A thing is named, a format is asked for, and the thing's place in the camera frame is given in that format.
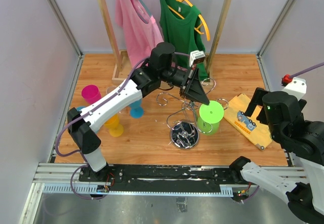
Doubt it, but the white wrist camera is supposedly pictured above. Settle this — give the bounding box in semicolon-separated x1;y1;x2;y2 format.
188;50;206;70
281;74;307;100

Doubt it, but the green plastic wine glass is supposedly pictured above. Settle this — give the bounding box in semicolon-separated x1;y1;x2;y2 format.
197;101;224;136

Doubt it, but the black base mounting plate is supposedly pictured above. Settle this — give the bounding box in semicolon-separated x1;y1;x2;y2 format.
78;164;249;193

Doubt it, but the blue wine glass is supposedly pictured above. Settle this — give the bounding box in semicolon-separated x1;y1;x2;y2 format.
129;99;144;119
76;106;85;112

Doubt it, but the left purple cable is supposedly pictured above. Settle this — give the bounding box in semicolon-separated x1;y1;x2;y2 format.
55;52;190;201

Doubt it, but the aluminium frame rail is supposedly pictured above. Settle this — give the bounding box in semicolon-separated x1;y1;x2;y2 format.
33;160;311;200

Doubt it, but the magenta plastic wine glass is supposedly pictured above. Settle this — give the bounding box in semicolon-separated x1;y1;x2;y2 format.
82;84;102;104

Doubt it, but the chrome wine glass rack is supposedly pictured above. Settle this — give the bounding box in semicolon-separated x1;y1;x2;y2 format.
156;92;229;150

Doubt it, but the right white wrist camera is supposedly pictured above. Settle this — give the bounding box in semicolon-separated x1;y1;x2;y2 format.
281;74;307;100

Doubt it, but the pink t-shirt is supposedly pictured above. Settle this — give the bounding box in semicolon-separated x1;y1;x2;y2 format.
115;0;164;67

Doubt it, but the clear wine glass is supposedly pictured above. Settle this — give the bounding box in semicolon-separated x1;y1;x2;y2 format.
106;86;118;97

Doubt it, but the green tank top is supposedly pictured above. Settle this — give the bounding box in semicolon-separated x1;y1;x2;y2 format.
159;9;205;69

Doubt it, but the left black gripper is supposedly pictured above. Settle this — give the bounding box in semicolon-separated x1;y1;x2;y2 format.
160;65;210;107

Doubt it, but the yellow clothes hanger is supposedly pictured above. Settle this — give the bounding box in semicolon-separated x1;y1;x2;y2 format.
159;0;211;41

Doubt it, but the wooden clothes rack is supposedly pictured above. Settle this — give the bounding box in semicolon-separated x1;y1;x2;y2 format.
91;0;238;87

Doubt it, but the yellow plastic wine glass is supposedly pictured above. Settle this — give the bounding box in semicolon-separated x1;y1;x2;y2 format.
104;114;124;137

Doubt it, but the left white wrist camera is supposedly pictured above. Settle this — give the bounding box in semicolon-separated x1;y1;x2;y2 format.
188;50;206;70

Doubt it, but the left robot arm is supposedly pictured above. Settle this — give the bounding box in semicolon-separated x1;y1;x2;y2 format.
67;42;210;182

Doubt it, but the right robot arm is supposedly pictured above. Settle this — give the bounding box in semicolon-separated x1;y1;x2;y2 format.
229;87;323;223

